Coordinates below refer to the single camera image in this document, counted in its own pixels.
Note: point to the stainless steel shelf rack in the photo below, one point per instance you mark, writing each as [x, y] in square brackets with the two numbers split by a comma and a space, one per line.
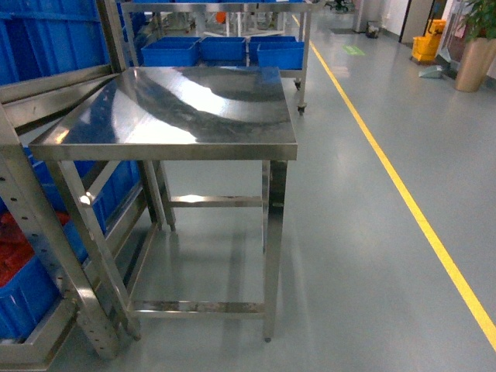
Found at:
[27, 105]

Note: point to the small stainless steel table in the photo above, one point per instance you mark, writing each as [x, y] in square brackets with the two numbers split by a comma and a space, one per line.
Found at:
[153, 114]

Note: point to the yellow mop bucket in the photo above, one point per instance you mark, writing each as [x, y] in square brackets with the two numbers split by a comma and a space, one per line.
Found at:
[425, 47]

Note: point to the blue plastic bin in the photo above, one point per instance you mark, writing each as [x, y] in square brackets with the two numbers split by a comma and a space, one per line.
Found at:
[27, 291]

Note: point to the plant in gold pot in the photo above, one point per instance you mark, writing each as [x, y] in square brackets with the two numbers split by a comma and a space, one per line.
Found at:
[479, 50]

